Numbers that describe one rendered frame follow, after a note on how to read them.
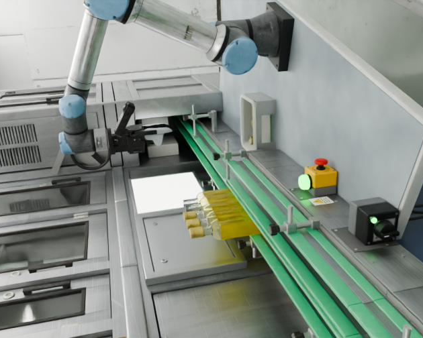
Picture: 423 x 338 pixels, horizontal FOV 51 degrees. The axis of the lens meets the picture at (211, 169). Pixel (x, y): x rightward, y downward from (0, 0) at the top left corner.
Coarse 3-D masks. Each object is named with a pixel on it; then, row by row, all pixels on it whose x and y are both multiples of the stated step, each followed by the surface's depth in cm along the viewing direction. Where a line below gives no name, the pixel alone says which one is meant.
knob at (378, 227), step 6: (384, 222) 99; (390, 222) 100; (378, 228) 99; (384, 228) 98; (390, 228) 99; (378, 234) 99; (384, 234) 98; (390, 234) 98; (396, 234) 98; (384, 240) 100
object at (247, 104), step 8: (240, 96) 181; (240, 104) 183; (248, 104) 183; (240, 112) 184; (248, 112) 184; (240, 120) 186; (248, 120) 185; (240, 128) 187; (248, 128) 187; (248, 136) 188; (248, 144) 187
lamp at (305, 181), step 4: (300, 176) 129; (304, 176) 128; (308, 176) 128; (300, 180) 129; (304, 180) 128; (308, 180) 128; (300, 184) 129; (304, 184) 128; (308, 184) 128; (304, 188) 129; (308, 188) 129
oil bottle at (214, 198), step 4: (204, 196) 162; (208, 196) 162; (212, 196) 162; (216, 196) 162; (220, 196) 161; (224, 196) 161; (228, 196) 161; (232, 196) 161; (200, 200) 161; (204, 200) 160; (208, 200) 159; (212, 200) 159; (216, 200) 159; (220, 200) 159; (224, 200) 159; (228, 200) 160; (200, 204) 160; (204, 204) 158; (200, 208) 159
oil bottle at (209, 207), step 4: (232, 200) 159; (236, 200) 158; (208, 204) 156; (212, 204) 156; (216, 204) 156; (220, 204) 156; (224, 204) 156; (228, 204) 156; (232, 204) 156; (236, 204) 155; (204, 208) 155; (208, 208) 154; (212, 208) 153; (216, 208) 153; (220, 208) 153; (224, 208) 154; (204, 212) 154; (208, 212) 153; (204, 216) 154
